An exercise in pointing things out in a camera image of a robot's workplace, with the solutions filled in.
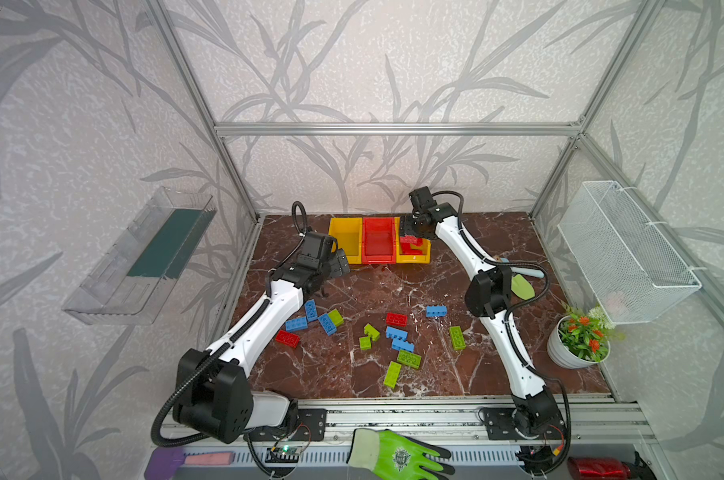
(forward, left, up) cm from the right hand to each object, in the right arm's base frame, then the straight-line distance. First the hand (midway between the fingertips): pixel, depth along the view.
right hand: (410, 220), depth 105 cm
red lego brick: (-6, -1, -4) cm, 7 cm away
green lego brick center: (-38, +13, -7) cm, 41 cm away
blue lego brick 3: (-42, +4, -8) cm, 43 cm away
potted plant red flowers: (-45, -39, +4) cm, 60 cm away
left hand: (-21, +23, +9) cm, 33 cm away
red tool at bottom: (-70, -33, -5) cm, 78 cm away
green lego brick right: (-39, -12, -8) cm, 42 cm away
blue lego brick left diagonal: (-35, +27, -9) cm, 45 cm away
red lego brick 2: (-34, +5, -9) cm, 35 cm away
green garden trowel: (-22, -37, -9) cm, 44 cm away
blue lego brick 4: (-30, +32, -8) cm, 45 cm away
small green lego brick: (-41, +15, -9) cm, 44 cm away
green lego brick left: (-33, +24, -9) cm, 42 cm away
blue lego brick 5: (-36, +37, -8) cm, 52 cm away
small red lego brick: (-39, +38, -9) cm, 56 cm away
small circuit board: (-67, +35, -12) cm, 76 cm away
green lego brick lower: (-45, +2, -8) cm, 46 cm away
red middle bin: (-3, +11, -9) cm, 15 cm away
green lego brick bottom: (-49, +7, -8) cm, 51 cm away
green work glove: (-67, +8, -8) cm, 68 cm away
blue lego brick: (-31, -7, -8) cm, 33 cm away
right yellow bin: (-12, +4, -6) cm, 14 cm away
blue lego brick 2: (-38, +6, -7) cm, 40 cm away
